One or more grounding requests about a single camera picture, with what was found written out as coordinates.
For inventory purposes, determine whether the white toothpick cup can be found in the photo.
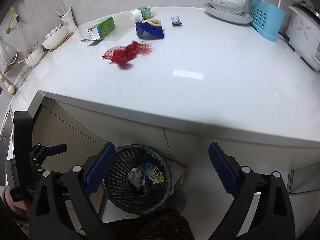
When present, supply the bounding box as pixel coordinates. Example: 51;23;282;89
55;7;78;33

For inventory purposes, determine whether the black mesh trash bin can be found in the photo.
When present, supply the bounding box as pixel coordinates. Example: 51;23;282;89
102;144;172;215

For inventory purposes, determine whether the white green label bottle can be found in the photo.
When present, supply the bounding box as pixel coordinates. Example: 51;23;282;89
129;6;152;22

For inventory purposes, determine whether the white mug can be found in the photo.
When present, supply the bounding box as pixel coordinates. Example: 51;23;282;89
25;44;45;67

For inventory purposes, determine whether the person's left hand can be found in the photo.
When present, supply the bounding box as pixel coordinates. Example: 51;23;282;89
1;186;31;223

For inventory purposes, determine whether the green cardboard box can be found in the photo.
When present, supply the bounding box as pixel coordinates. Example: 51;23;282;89
88;17;116;41

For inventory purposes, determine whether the red mesh net bag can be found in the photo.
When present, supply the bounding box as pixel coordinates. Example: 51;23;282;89
102;40;152;67

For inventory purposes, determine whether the yellow crumpled snack wrapper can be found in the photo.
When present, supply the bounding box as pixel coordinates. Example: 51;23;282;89
146;166;164;184

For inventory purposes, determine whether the white bowl PERFECT text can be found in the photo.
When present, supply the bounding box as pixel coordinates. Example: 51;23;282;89
209;0;247;14

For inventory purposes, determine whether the wooden coaster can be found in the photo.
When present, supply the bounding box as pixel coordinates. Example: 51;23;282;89
49;32;74;53

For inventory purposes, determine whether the purple sachet packet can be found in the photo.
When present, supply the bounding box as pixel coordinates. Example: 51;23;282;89
171;16;183;27

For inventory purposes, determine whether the bubble wrap sheet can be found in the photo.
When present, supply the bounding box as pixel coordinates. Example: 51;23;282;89
104;13;159;42

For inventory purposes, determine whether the blue cookie wrapper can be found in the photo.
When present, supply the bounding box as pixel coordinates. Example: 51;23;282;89
135;18;164;40

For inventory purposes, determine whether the white oval underplate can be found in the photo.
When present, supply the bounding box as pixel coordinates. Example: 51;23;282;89
204;3;252;24

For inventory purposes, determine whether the white floral rice cooker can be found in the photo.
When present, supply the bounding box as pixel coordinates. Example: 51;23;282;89
286;2;319;72

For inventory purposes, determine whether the white bowl on coaster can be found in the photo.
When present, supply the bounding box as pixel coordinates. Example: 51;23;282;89
42;24;68;49

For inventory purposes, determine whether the yellow hook handle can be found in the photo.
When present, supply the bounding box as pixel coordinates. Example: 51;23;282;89
5;6;14;34

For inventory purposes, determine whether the blue plastic utensil holder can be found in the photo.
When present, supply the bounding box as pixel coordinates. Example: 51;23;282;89
250;0;285;42

